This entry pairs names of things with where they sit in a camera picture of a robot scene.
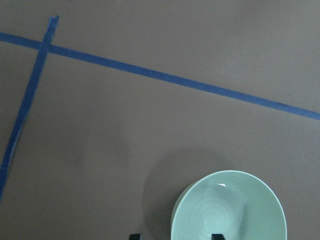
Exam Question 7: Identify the mint green bowl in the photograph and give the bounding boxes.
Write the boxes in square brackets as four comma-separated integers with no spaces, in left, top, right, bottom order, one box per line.
[170,170,288,240]

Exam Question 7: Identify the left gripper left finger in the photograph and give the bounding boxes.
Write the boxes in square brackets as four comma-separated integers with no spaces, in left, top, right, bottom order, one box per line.
[128,233,142,240]

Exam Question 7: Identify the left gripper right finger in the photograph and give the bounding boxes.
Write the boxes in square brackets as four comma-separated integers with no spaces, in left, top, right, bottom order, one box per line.
[211,233,224,240]

